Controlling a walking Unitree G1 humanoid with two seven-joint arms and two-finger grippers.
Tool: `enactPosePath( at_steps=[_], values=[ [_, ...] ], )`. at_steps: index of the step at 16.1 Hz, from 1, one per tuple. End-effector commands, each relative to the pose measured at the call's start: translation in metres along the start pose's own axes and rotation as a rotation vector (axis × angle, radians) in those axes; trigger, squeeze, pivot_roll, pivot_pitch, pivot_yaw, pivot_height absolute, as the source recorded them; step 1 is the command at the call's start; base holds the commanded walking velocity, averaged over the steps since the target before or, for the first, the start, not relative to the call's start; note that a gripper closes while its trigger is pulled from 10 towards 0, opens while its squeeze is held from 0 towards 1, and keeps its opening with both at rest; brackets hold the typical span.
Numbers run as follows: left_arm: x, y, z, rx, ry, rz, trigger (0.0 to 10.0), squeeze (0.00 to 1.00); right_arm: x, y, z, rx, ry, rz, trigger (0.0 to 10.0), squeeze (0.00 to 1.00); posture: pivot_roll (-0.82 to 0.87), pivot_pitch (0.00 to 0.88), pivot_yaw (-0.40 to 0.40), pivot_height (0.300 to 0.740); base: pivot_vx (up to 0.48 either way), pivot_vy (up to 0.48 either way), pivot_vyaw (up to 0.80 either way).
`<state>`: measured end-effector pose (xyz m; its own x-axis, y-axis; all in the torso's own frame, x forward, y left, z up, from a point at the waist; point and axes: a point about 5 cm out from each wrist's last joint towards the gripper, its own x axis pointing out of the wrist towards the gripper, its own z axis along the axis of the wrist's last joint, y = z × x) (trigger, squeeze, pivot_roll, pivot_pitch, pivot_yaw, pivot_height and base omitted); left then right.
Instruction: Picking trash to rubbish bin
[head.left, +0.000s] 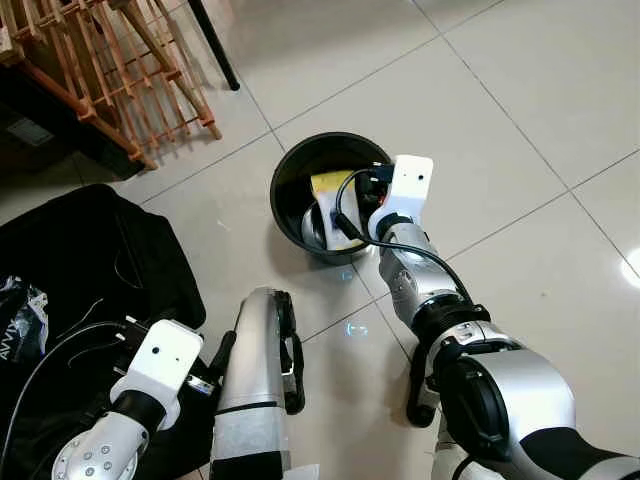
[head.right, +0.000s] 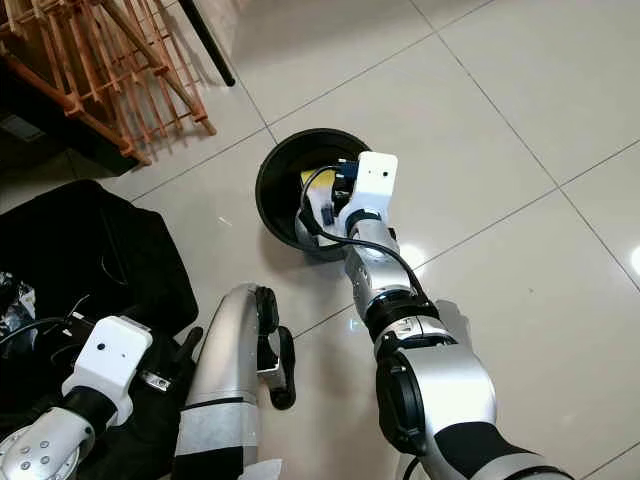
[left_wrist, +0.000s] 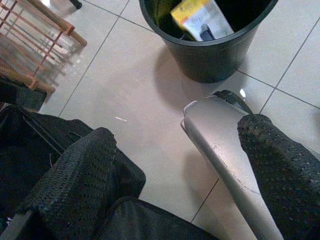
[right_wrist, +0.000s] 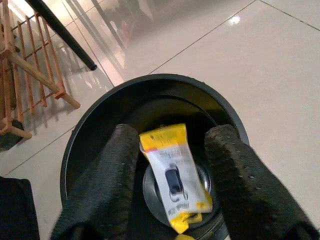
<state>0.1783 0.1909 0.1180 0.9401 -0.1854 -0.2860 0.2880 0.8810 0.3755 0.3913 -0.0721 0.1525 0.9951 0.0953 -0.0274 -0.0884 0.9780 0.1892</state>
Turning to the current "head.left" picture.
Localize black rubbish bin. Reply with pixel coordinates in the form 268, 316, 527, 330
270, 132, 402, 267

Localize wooden slat rack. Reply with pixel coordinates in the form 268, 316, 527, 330
0, 0, 224, 172

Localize clear plastic trash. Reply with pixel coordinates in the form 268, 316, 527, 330
300, 206, 337, 253

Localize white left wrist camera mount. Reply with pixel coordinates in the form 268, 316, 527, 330
111, 319, 205, 407

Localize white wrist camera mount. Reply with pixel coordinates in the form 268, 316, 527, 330
384, 154, 436, 217
111, 319, 205, 407

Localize black fabric bag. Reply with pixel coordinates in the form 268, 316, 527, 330
0, 183, 207, 480

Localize black pole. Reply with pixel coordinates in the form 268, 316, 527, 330
187, 0, 242, 92

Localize silver foil bag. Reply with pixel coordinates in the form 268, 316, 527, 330
0, 277, 50, 364

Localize yellow power bank package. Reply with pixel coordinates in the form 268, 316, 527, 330
308, 170, 371, 251

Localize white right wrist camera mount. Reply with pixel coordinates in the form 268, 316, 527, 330
384, 154, 436, 217

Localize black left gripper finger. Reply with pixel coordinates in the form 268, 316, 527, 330
208, 332, 237, 383

